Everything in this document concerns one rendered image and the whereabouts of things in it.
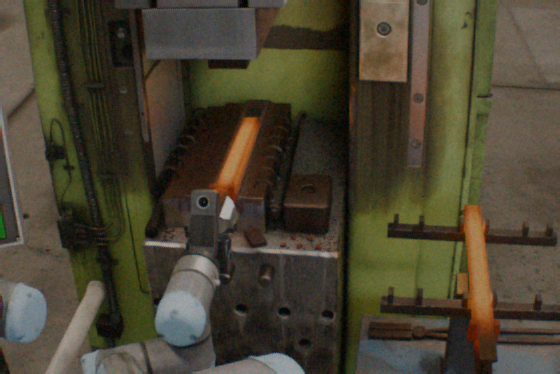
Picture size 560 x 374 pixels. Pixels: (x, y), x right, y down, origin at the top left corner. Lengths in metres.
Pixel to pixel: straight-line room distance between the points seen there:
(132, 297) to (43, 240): 1.43
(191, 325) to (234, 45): 0.48
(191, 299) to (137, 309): 0.72
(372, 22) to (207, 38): 0.30
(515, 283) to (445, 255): 1.25
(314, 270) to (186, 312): 0.38
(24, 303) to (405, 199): 0.89
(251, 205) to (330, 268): 0.19
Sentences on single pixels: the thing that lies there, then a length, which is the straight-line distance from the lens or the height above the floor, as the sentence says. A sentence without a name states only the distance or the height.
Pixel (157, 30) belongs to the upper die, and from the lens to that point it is 1.35.
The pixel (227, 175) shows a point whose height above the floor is 1.01.
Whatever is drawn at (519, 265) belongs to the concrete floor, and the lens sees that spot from 3.02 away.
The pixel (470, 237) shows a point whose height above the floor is 1.01.
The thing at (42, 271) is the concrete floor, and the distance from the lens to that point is 3.08.
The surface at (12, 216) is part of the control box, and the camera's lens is 1.49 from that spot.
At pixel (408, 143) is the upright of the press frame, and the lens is 1.54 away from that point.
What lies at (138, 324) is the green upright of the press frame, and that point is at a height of 0.52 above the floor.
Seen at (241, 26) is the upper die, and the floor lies 1.33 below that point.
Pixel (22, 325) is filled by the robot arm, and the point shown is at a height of 1.15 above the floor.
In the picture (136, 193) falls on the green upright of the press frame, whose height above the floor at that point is 0.90.
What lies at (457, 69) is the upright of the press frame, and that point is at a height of 1.21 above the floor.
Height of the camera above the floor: 1.76
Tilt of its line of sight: 31 degrees down
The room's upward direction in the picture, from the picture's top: 2 degrees counter-clockwise
